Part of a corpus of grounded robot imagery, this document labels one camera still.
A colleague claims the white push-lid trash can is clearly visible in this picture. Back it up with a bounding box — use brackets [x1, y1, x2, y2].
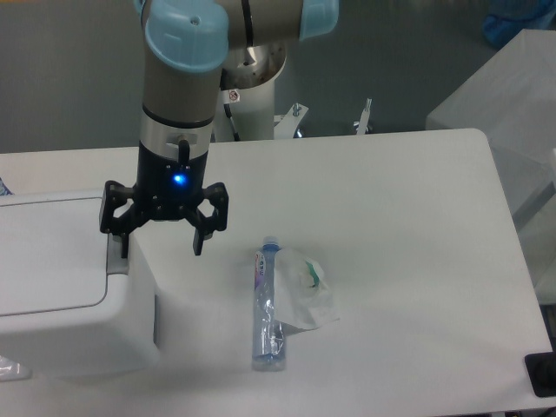
[1, 190, 160, 377]

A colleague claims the black device at table edge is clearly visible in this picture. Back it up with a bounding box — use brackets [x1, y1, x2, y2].
[525, 352, 555, 398]

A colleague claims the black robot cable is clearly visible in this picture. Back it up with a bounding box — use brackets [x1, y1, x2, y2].
[221, 69, 242, 142]

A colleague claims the white crumpled plastic bag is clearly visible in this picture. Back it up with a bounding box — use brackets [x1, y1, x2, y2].
[274, 248, 340, 331]

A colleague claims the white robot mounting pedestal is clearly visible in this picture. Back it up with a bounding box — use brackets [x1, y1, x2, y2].
[212, 42, 308, 142]

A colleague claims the blue plastic bag background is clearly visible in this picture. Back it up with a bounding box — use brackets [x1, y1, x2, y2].
[481, 0, 555, 49]

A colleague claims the crumpled clear plastic wrapper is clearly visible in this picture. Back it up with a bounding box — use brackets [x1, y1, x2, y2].
[0, 356, 32, 382]

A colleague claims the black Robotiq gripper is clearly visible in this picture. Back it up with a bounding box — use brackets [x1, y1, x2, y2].
[99, 140, 229, 258]

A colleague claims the clear plastic water bottle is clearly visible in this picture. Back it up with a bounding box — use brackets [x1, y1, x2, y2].
[251, 236, 286, 372]

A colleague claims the blue patterned packet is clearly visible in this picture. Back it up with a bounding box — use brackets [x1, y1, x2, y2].
[0, 179, 12, 196]

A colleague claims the silver table clamp bolt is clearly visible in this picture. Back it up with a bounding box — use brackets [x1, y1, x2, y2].
[354, 98, 373, 136]

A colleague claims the white side cabinet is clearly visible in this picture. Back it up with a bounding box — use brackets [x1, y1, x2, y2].
[426, 30, 555, 305]

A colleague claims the silver blue-capped robot arm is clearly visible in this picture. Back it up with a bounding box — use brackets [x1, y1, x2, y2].
[99, 1, 340, 255]

